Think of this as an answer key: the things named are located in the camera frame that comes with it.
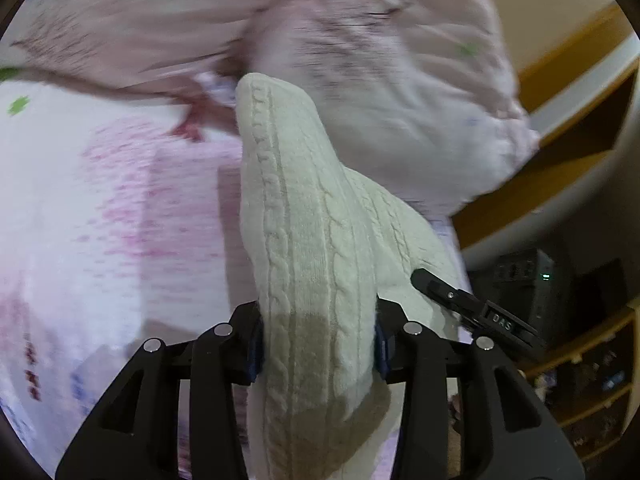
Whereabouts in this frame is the lavender print bed sheet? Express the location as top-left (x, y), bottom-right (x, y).
top-left (0, 66), bottom-right (482, 480)

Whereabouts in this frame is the pink floral pillow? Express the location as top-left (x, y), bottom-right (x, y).
top-left (245, 0), bottom-right (539, 217)

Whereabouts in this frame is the black electronic box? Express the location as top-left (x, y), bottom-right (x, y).
top-left (470, 248), bottom-right (555, 335)

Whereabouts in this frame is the wooden shelf unit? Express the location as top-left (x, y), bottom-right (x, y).
top-left (518, 298), bottom-right (639, 476)

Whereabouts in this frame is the wooden bed frame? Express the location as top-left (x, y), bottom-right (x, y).
top-left (454, 3), bottom-right (639, 269)

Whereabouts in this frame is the cream cable-knit cardigan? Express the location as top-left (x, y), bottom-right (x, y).
top-left (236, 74), bottom-right (459, 479)

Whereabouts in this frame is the white floral duvet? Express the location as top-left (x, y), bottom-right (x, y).
top-left (1, 0), bottom-right (278, 96)

